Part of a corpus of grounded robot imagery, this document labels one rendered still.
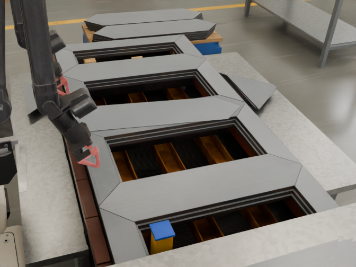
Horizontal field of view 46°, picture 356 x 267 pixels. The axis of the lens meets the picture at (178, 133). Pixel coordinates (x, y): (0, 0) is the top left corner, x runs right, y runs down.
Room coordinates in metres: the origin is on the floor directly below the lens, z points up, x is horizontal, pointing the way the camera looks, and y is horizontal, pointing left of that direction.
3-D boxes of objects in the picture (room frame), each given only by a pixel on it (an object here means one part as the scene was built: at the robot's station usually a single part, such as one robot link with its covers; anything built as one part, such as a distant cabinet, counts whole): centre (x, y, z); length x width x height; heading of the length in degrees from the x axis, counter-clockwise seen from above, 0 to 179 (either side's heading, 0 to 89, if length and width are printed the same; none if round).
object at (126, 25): (2.51, 0.21, 0.82); 0.80 x 0.40 x 0.06; 112
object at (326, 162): (1.77, -0.43, 0.73); 1.20 x 0.26 x 0.03; 22
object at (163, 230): (0.82, 0.03, 0.88); 0.06 x 0.06 x 0.02; 22
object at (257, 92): (1.91, -0.37, 0.77); 0.45 x 0.20 x 0.04; 22
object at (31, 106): (1.80, 0.71, 0.70); 0.39 x 0.12 x 0.04; 22
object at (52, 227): (1.46, 0.61, 0.66); 1.30 x 0.20 x 0.03; 22
